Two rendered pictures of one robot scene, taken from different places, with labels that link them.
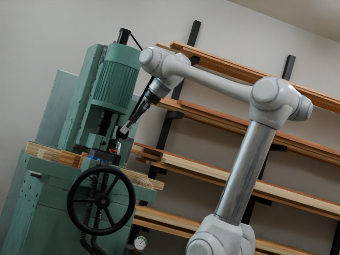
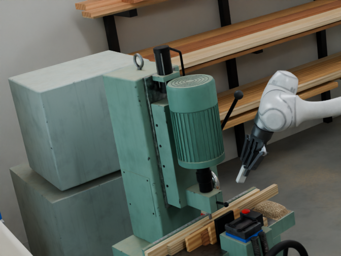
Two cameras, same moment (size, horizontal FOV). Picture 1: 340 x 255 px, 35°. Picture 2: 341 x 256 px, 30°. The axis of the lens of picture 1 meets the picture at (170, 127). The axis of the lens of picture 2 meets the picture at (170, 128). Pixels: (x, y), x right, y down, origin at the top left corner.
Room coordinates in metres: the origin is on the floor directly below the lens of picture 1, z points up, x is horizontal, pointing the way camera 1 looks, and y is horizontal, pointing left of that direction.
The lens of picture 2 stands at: (0.45, 1.01, 2.10)
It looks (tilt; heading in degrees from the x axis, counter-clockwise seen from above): 19 degrees down; 344
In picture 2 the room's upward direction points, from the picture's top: 9 degrees counter-clockwise
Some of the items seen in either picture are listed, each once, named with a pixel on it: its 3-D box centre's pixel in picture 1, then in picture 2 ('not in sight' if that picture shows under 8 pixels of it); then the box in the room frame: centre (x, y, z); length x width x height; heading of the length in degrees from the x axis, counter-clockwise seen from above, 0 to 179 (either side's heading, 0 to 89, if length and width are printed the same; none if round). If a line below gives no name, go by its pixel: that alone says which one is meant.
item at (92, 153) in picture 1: (105, 156); (246, 224); (2.35, 0.24, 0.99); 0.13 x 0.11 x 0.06; 111
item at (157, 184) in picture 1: (107, 170); (226, 217); (2.56, 0.23, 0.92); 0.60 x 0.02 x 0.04; 111
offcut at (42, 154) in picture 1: (44, 154); not in sight; (2.33, 0.49, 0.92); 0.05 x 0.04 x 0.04; 47
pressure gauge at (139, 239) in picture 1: (138, 244); not in sight; (2.43, -0.01, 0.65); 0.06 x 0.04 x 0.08; 111
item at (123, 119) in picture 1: (126, 113); not in sight; (2.78, 0.24, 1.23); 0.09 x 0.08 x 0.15; 21
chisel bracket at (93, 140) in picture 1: (97, 144); (204, 199); (2.55, 0.31, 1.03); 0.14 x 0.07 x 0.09; 21
